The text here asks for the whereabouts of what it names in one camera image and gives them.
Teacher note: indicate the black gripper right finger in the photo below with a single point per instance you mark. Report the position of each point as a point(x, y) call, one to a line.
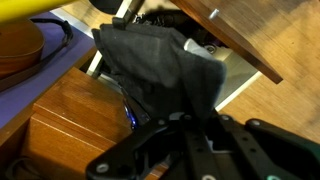
point(276, 146)

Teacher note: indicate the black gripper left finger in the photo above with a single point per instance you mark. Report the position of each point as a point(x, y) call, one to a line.
point(133, 146)

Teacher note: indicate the dark grey cloth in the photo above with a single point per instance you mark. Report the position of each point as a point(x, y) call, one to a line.
point(160, 66)

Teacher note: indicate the wooden drawer with white sides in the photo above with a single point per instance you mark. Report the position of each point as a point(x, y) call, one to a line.
point(240, 36)

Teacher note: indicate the silver drawer knob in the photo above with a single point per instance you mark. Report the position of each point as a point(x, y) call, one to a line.
point(213, 13)

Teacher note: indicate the brown wooden cabinet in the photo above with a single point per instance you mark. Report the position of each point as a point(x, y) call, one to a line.
point(73, 113)

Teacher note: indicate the brown acoustic guitar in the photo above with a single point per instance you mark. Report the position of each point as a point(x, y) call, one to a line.
point(18, 50)

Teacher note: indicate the yellow pole with black base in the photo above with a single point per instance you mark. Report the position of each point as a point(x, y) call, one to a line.
point(20, 8)

